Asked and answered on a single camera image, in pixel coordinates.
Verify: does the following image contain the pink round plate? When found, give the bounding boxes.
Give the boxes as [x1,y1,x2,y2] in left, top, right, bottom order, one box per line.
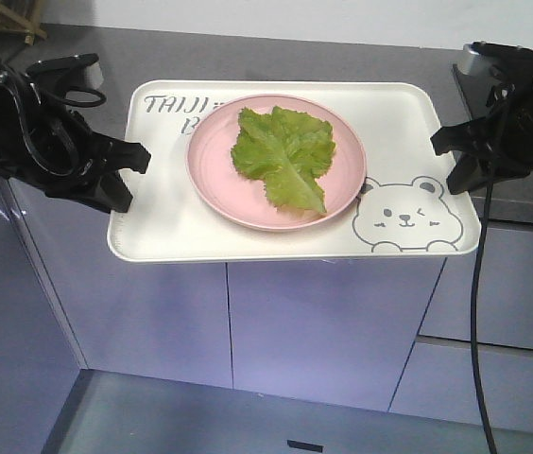
[186,95,366,232]

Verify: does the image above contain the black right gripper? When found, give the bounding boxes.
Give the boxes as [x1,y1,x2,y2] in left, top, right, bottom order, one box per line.
[430,64,533,194]

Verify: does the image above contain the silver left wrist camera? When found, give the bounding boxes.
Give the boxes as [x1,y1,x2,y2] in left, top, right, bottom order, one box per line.
[26,53,104,89]

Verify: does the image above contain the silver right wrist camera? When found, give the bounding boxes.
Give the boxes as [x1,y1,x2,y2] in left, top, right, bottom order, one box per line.
[456,41,533,76]

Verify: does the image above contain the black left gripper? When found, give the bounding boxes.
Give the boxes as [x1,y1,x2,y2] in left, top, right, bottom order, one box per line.
[0,70,151,213]

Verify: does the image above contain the black induction cooktop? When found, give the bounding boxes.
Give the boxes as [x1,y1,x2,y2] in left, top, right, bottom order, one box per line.
[455,65,533,180]

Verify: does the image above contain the cream bear serving tray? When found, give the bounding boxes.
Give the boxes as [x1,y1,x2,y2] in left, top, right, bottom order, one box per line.
[107,80,480,263]

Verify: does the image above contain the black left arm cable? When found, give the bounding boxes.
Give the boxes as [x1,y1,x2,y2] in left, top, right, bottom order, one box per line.
[0,65,108,179]

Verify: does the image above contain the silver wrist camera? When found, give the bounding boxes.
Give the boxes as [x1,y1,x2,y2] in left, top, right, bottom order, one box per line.
[456,41,533,76]
[26,53,104,89]

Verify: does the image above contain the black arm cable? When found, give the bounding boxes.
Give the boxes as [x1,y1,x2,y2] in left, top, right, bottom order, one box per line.
[0,65,108,179]
[469,70,516,454]

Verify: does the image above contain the wooden dish rack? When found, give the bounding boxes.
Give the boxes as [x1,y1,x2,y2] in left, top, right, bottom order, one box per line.
[0,0,48,45]

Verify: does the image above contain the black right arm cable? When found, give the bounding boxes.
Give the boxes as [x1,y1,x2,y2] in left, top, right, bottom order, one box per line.
[469,70,516,454]

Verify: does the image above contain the lavender lower cabinet doors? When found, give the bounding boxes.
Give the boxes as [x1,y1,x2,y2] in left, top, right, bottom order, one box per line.
[0,177,533,454]

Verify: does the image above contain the green lettuce leaf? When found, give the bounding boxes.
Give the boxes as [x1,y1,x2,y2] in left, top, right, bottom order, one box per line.
[231,106,335,216]

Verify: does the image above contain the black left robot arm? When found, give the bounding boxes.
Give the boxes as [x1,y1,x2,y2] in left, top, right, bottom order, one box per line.
[0,53,151,213]

